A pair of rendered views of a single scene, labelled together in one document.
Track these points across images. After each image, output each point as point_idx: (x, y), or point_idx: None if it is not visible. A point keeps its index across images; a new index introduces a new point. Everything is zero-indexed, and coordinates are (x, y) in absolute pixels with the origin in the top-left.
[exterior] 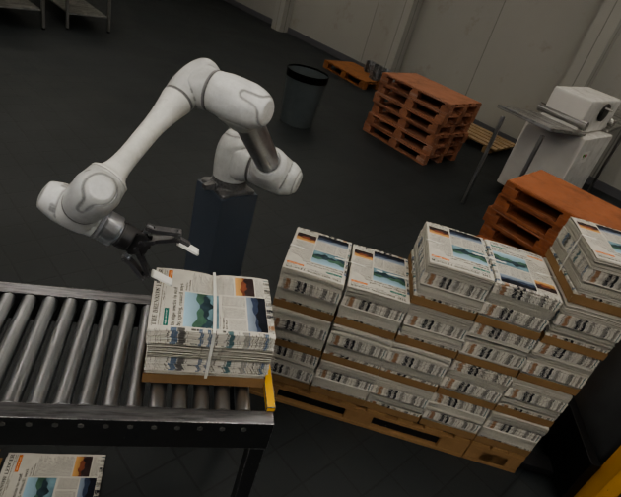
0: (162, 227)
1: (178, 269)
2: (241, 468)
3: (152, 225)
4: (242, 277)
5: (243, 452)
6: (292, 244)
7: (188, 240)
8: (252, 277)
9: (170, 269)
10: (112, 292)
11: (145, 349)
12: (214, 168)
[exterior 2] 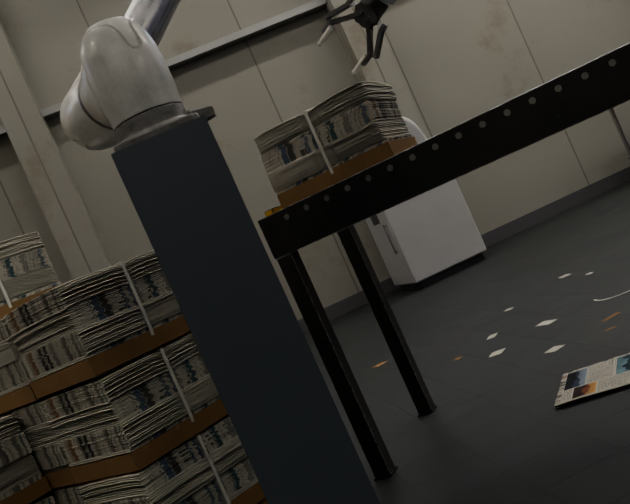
0: (339, 6)
1: (339, 91)
2: (369, 264)
3: (347, 1)
4: (278, 125)
5: (360, 249)
6: (118, 262)
7: (272, 266)
8: (267, 130)
9: (348, 87)
10: (432, 137)
11: (407, 140)
12: (175, 85)
